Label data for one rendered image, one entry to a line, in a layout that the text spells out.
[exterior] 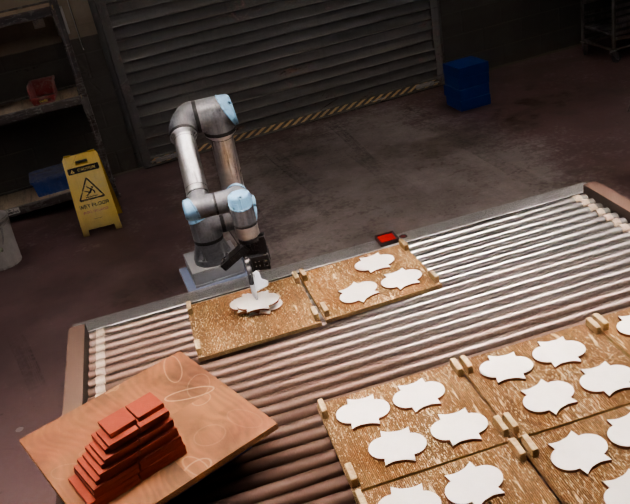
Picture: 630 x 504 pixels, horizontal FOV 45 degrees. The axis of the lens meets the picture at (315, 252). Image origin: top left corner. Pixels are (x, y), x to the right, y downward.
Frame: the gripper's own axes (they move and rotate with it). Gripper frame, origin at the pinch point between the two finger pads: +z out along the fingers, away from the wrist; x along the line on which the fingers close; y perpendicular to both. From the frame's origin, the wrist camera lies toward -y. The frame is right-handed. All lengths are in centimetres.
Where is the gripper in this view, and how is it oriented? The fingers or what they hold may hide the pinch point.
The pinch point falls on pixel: (255, 289)
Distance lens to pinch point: 257.1
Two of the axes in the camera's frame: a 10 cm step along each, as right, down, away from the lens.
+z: 1.7, 8.7, 4.6
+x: -0.7, -4.5, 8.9
